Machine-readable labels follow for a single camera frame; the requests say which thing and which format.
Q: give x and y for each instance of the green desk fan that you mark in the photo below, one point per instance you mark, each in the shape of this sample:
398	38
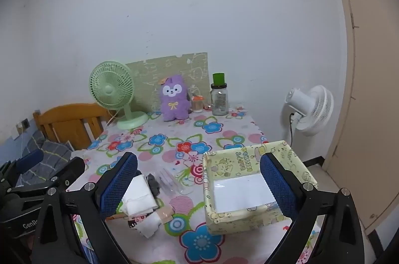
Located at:
111	89

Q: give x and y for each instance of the purple plush toy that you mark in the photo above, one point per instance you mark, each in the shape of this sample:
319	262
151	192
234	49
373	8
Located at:
174	98

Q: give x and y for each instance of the printed green cardboard board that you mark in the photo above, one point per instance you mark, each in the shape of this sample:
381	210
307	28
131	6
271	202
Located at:
174	64

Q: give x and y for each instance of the clear plastic case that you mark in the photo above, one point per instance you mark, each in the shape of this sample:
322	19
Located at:
171	183

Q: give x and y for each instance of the grey plaid blanket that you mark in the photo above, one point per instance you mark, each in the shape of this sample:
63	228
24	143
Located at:
46	154

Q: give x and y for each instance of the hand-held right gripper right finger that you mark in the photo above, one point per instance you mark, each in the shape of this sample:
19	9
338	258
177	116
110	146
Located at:
277	186

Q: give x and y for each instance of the floral tablecloth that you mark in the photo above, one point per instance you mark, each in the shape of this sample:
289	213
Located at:
199	133

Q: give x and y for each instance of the white paper sheet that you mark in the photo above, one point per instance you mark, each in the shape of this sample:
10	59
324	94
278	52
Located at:
243	192

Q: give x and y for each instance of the glass jar green lid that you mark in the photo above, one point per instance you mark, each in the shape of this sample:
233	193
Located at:
219	98

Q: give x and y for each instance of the yellow printed storage box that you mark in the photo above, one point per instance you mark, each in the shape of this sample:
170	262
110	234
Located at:
230	162

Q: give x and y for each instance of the beige small packet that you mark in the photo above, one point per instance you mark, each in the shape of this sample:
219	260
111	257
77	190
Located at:
165	214

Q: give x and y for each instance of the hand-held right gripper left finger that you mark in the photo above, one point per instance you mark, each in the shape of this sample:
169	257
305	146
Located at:
120	183

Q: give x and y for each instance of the white cloth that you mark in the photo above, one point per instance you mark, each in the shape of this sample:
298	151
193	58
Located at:
140	195

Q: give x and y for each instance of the beige door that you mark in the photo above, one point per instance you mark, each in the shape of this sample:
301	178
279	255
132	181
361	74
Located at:
371	95

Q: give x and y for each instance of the white sock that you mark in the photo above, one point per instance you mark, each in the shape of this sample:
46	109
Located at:
149	225

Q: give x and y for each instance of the cotton swab container orange lid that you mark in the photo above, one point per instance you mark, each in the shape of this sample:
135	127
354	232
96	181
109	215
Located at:
197	103

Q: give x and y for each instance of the white standing fan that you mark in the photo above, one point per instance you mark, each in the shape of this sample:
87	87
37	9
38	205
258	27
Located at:
314	108

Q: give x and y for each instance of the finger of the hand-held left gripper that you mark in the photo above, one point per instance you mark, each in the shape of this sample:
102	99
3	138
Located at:
31	159
73	169

